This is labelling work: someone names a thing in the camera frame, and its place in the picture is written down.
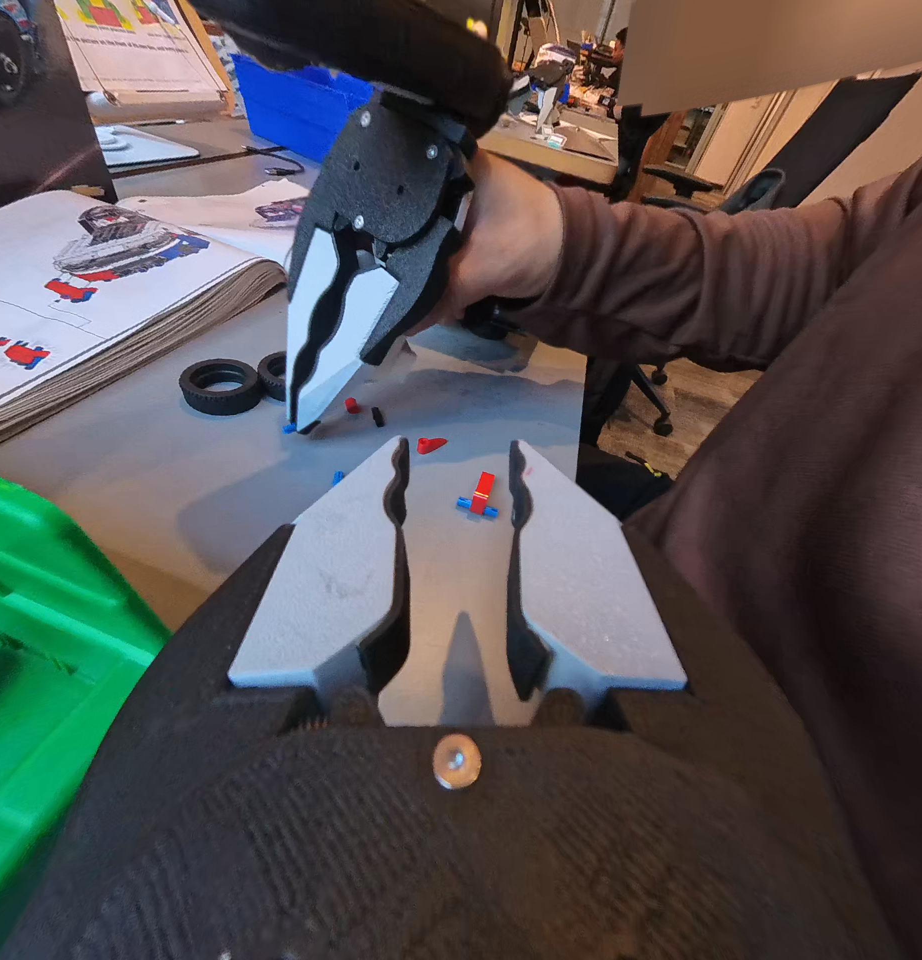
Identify person's right hand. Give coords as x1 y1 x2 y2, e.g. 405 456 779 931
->
414 148 567 336

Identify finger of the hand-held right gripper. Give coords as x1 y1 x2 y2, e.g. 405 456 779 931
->
298 266 401 435
285 223 345 436

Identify white tray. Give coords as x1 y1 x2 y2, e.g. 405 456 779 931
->
97 123 201 168

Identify toy car box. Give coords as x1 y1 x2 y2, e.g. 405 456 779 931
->
0 0 119 215

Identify green plastic bin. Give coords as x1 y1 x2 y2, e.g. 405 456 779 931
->
0 468 170 960

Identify person's black pants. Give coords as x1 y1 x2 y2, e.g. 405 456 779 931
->
577 442 676 522

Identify grey desk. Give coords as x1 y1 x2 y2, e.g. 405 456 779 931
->
0 112 590 729

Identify black office chair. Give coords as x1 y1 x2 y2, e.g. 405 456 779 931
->
581 165 788 438

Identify blue plastic bin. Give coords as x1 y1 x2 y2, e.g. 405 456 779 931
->
232 52 376 144

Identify open instruction booklet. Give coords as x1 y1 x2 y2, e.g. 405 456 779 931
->
0 189 312 451

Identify person's brown sweater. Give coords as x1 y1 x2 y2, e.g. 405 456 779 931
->
633 150 922 960

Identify white black desk device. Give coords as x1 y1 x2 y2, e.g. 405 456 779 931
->
519 58 576 138

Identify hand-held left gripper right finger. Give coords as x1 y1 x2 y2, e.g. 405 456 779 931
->
506 438 689 723

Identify black cable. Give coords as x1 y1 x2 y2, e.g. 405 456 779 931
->
243 146 306 179

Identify printed instruction sheet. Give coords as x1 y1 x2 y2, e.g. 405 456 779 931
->
56 0 233 106

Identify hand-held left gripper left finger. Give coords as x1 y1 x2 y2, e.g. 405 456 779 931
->
227 435 413 725

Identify background desk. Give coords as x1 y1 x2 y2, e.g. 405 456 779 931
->
479 112 620 185

